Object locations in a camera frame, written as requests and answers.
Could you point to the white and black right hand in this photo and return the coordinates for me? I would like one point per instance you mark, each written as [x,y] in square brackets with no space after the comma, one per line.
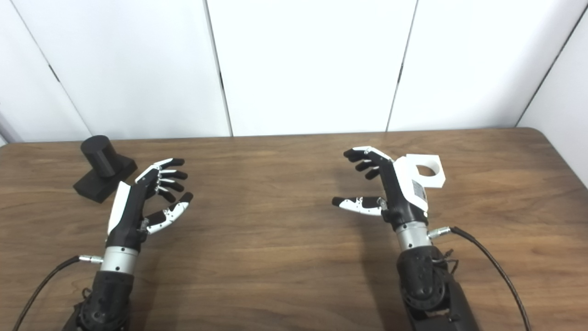
[404,193]

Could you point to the white and black left hand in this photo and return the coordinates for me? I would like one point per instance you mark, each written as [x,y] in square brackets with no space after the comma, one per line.
[126,216]

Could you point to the white square piece with hole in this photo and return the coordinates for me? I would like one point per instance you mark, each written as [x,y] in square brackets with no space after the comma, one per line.
[436,180]

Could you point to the black peg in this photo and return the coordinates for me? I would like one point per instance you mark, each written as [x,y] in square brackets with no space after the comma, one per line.
[102,168]

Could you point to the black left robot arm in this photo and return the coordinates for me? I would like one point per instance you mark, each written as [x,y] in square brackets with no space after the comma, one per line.
[108,294]

